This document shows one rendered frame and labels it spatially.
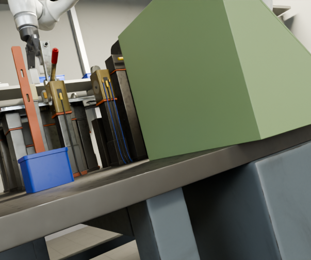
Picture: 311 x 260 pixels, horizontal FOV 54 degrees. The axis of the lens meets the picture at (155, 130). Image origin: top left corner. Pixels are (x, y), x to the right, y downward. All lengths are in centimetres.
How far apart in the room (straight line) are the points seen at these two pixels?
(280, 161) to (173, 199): 24
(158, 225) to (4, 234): 24
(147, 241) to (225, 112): 28
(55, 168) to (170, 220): 37
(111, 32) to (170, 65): 402
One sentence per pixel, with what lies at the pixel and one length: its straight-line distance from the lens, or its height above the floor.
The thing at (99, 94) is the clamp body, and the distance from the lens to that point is 121.
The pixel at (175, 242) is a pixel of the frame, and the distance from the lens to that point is 55.
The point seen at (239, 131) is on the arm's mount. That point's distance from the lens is 59.
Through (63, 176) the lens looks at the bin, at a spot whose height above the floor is 72.
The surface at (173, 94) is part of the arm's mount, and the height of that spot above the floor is 84.
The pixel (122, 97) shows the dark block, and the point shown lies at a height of 95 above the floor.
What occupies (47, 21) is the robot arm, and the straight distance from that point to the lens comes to 157.
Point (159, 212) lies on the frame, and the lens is 53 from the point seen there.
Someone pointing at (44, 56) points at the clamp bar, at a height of 116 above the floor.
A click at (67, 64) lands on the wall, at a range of 427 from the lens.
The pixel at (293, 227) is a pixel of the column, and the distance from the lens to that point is 68.
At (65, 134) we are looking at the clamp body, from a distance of 114.
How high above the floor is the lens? 73
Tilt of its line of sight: 3 degrees up
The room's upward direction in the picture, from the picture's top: 14 degrees counter-clockwise
